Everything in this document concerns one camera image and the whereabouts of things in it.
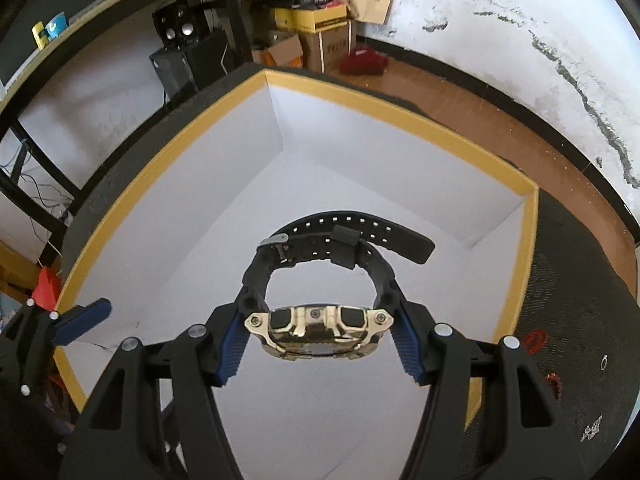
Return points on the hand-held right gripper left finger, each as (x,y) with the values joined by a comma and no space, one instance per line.
(230,355)

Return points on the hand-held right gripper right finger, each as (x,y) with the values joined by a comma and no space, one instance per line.
(407,350)

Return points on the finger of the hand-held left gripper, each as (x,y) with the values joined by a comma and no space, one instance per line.
(85,317)

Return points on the black and gold wristwatch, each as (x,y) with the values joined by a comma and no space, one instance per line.
(315,332)

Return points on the yellow box with white interior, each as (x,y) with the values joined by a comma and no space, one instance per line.
(350,170)

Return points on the silver jewelry piece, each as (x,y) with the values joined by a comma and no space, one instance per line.
(592,430)

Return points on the red plastic object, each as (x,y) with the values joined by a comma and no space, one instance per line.
(47,287)

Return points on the dark patterned table cloth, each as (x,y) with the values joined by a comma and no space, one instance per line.
(575,285)

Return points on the black subwoofer box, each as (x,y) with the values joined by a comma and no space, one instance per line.
(172,72)

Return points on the small yellow object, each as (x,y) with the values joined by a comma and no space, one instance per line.
(39,35)

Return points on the red cloth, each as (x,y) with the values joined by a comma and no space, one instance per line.
(362,62)

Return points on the small blue object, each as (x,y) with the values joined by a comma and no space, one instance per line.
(56,25)

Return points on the open cardboard box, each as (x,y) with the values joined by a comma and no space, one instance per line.
(280,52)

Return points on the brown cardboard box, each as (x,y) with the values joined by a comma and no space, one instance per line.
(335,50)

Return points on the yellow cardboard box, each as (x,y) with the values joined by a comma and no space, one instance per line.
(320,17)

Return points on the flat black box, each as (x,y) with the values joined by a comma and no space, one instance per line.
(310,0)

